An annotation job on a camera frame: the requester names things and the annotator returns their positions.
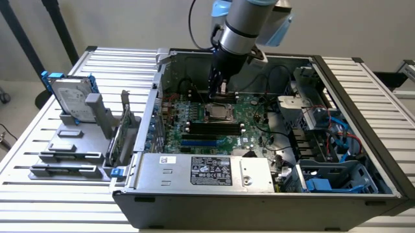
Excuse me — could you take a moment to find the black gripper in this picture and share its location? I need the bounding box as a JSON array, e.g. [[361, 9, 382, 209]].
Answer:
[[207, 47, 250, 100]]

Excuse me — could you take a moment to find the silver CPU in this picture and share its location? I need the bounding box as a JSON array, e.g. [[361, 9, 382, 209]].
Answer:
[[207, 105, 230, 118]]

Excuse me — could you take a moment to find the metal CPU socket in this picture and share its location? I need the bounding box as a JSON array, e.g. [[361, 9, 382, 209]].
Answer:
[[202, 102, 237, 124]]

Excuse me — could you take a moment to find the black RAM slot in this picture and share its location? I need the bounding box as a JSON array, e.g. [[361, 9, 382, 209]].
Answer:
[[187, 127, 243, 136], [189, 121, 245, 131]]

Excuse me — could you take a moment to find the green motherboard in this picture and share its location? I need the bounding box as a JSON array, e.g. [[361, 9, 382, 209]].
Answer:
[[153, 93, 286, 161]]

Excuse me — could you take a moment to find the grey metal disk bay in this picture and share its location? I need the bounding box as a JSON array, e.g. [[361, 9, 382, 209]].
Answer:
[[277, 66, 345, 132]]

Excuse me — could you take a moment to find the black expansion slot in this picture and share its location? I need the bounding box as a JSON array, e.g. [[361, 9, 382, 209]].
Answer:
[[182, 134, 219, 141]]

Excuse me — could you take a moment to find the blue expansion slot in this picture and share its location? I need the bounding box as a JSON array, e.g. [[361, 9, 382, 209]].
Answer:
[[181, 140, 218, 147]]

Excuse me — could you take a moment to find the green graphics card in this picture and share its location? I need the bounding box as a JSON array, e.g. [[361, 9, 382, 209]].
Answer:
[[106, 90, 134, 168]]

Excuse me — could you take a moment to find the silver power supply unit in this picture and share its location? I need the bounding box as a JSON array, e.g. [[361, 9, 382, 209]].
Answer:
[[129, 152, 277, 194]]

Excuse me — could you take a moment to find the hard disk in blue caddy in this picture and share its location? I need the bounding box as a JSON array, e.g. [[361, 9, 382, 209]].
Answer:
[[42, 70, 99, 124]]

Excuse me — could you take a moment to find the black tripod leg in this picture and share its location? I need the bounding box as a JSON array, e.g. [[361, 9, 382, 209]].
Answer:
[[46, 0, 81, 66], [0, 0, 46, 79]]

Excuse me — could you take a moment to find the black open PC case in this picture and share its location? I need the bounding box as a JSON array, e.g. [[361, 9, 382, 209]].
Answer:
[[113, 48, 413, 232]]

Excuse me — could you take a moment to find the grey parts rack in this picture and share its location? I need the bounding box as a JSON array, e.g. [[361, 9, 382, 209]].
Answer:
[[29, 94, 142, 181]]

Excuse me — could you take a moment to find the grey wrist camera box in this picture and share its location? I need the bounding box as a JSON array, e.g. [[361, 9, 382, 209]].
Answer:
[[245, 47, 269, 66]]

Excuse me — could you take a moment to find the black power wire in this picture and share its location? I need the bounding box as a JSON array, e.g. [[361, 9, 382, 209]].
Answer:
[[239, 65, 297, 96]]

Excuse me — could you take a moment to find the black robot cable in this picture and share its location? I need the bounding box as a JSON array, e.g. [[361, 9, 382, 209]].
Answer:
[[189, 0, 215, 50]]

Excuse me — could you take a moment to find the blue data wire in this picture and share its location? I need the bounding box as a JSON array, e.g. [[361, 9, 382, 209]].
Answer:
[[326, 114, 353, 161]]

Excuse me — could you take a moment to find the red data wire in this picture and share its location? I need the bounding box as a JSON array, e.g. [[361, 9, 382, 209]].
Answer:
[[328, 109, 364, 160]]

